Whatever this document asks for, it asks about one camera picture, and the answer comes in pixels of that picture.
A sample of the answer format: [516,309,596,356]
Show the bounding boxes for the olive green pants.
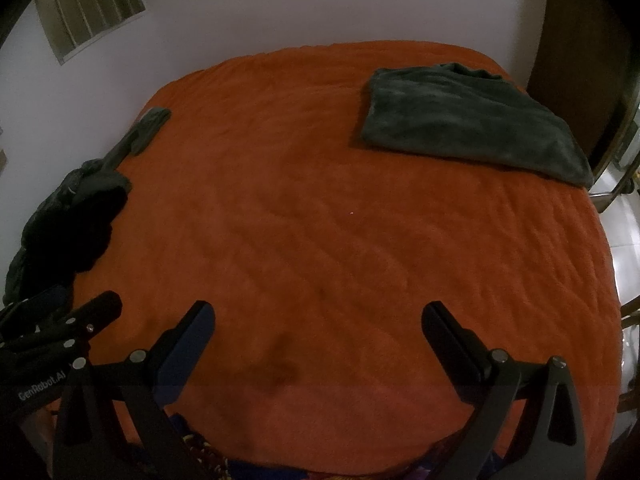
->
[100,106,172,171]

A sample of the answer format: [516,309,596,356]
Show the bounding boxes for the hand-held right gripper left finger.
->
[50,300,216,480]

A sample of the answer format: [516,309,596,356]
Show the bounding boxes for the shiny metal frame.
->
[587,105,640,213]

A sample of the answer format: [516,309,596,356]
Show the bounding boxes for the orange bed blanket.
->
[67,40,623,480]

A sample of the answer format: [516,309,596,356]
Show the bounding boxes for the folded grey green garment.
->
[356,62,595,188]

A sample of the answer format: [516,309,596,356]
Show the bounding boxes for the crumpled dark green garment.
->
[75,157,133,197]

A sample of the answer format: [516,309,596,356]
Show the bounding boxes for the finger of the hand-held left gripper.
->
[27,291,123,368]
[0,285,73,336]

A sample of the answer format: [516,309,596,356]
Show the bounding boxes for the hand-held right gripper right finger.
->
[421,301,589,480]

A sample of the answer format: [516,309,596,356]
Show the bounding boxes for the louvred wall window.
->
[35,0,146,64]

